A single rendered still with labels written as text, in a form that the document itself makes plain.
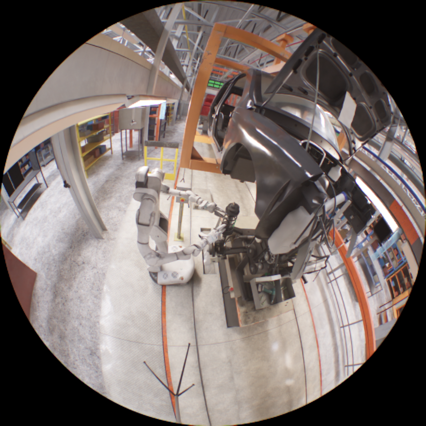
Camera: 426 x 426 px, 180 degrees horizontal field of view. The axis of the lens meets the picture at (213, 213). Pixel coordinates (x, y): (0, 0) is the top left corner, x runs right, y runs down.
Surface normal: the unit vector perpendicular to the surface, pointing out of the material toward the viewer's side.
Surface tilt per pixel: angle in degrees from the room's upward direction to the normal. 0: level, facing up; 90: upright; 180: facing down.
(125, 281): 0
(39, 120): 63
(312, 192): 90
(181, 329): 0
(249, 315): 0
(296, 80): 114
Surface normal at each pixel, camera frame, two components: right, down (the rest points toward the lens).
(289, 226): -0.97, -0.07
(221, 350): 0.24, -0.69
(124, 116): 0.11, 0.72
